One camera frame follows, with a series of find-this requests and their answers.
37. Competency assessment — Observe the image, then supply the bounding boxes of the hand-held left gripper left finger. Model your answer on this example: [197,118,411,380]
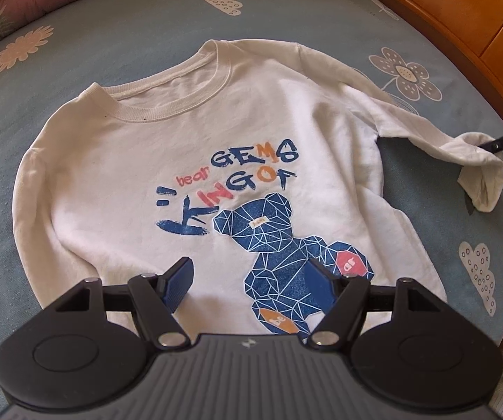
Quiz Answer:
[56,257,194,351]

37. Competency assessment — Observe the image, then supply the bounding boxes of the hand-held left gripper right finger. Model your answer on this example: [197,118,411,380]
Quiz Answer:
[304,257,448,352]

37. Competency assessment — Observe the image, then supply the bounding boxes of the white bear-print long-sleeve shirt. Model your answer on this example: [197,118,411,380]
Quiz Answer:
[14,38,503,346]

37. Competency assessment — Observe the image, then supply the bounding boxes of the blue flower-print bed sheet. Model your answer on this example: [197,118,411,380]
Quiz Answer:
[0,0,503,420]

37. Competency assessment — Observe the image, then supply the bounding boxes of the pink floral quilt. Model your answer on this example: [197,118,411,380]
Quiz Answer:
[0,0,147,60]

